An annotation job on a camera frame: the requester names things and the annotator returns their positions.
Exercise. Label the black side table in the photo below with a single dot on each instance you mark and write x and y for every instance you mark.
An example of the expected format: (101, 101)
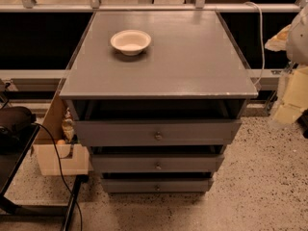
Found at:
(10, 163)

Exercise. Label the grey bottom drawer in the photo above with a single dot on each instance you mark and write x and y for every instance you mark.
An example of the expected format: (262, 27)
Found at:
(157, 185)

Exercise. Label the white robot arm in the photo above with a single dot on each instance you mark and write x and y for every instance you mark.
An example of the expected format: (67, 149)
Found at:
(297, 41)

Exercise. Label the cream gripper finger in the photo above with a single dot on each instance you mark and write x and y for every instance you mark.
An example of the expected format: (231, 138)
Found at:
(292, 96)
(278, 41)

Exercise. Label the grey wooden drawer cabinet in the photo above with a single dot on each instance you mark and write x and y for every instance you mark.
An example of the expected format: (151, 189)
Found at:
(190, 70)

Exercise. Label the cardboard box with items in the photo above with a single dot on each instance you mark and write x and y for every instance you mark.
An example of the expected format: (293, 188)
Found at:
(55, 155)

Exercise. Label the black device on table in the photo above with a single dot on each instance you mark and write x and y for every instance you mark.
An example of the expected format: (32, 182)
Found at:
(14, 124)

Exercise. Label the grey drawer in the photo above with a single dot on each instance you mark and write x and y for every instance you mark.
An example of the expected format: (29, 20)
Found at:
(157, 132)
(157, 185)
(156, 163)

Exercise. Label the metal railing frame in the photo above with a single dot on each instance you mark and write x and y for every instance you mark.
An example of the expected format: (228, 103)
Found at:
(154, 7)

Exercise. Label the grey top drawer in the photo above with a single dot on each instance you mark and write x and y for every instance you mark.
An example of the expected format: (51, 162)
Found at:
(157, 132)

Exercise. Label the white paper bowl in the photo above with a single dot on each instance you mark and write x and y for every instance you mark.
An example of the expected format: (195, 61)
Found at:
(130, 42)

